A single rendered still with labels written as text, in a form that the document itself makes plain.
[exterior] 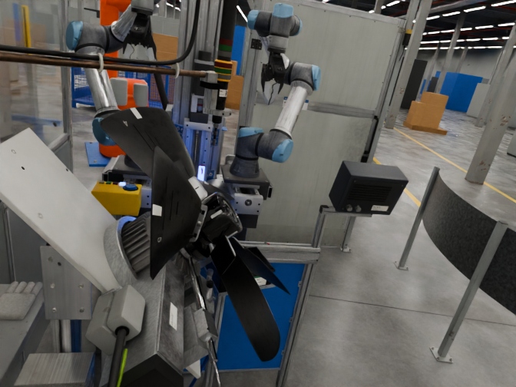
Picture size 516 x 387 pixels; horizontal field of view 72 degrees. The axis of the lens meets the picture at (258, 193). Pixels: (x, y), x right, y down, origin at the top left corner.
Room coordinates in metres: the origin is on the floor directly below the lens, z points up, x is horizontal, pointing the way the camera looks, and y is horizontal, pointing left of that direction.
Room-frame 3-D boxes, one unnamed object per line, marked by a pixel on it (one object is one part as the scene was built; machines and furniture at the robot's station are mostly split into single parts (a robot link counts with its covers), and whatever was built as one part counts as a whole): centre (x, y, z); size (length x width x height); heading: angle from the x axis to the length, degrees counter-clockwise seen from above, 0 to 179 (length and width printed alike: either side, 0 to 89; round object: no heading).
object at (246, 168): (1.69, 0.08, 1.09); 0.15 x 0.15 x 0.10
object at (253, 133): (1.69, 0.08, 1.20); 0.13 x 0.12 x 0.14; 69
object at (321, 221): (1.39, -0.29, 0.96); 0.03 x 0.03 x 0.20; 14
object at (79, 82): (7.49, 3.48, 0.49); 1.27 x 0.88 x 0.98; 2
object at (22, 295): (0.77, 0.61, 0.87); 0.15 x 0.09 x 0.02; 14
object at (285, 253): (1.28, 0.13, 0.82); 0.90 x 0.04 x 0.08; 104
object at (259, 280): (1.14, 0.02, 0.85); 0.22 x 0.17 x 0.07; 119
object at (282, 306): (1.28, 0.13, 0.45); 0.82 x 0.02 x 0.66; 104
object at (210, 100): (0.90, 0.14, 1.50); 0.09 x 0.07 x 0.10; 139
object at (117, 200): (1.19, 0.51, 1.02); 0.16 x 0.10 x 0.11; 104
